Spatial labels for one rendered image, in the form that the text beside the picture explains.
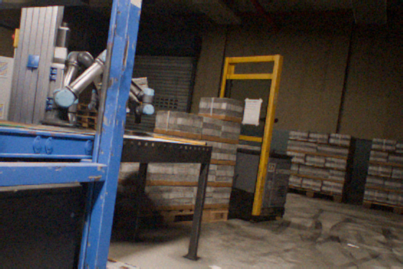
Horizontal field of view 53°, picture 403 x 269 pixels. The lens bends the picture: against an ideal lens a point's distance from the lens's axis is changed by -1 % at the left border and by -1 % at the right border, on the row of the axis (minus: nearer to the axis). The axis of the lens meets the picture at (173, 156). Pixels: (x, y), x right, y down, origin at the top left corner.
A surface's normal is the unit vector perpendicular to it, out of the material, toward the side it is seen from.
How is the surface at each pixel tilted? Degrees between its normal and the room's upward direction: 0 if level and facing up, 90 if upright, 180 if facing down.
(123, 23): 90
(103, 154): 90
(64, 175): 90
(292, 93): 90
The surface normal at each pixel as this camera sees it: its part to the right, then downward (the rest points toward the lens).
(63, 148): 0.87, 0.15
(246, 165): -0.72, -0.07
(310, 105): -0.47, -0.02
